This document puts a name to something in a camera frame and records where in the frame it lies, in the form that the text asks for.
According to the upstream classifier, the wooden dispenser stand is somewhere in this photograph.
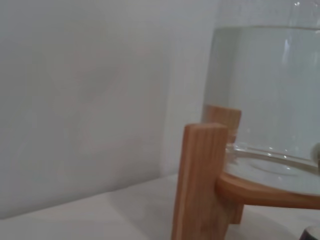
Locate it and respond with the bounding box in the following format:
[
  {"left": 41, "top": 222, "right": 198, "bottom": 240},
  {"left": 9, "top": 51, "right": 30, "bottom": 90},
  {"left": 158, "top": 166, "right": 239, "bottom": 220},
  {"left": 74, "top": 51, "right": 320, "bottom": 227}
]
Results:
[{"left": 171, "top": 104, "right": 320, "bottom": 240}]

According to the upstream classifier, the glass water dispenser jar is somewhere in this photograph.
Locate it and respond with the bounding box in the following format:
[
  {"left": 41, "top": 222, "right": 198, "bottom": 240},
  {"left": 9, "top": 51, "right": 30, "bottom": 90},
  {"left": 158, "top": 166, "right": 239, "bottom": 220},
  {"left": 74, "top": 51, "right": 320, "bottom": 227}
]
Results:
[{"left": 203, "top": 0, "right": 320, "bottom": 196}]

